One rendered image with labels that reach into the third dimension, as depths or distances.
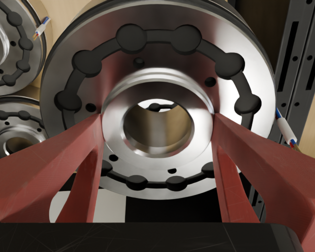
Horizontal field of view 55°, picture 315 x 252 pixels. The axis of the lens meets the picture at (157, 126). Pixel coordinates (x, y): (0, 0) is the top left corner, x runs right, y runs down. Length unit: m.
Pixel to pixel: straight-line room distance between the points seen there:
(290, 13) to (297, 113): 0.07
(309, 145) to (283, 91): 0.20
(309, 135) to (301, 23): 0.22
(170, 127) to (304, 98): 0.10
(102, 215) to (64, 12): 0.20
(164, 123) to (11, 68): 0.16
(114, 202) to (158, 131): 0.20
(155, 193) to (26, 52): 0.17
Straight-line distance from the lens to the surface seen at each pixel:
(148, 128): 0.15
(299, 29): 0.20
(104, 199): 0.35
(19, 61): 0.28
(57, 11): 0.29
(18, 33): 0.27
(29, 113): 0.30
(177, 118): 0.15
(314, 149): 0.41
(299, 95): 0.22
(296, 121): 0.23
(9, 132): 0.32
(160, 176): 0.15
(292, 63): 0.20
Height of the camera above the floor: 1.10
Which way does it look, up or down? 53 degrees down
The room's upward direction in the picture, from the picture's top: 176 degrees clockwise
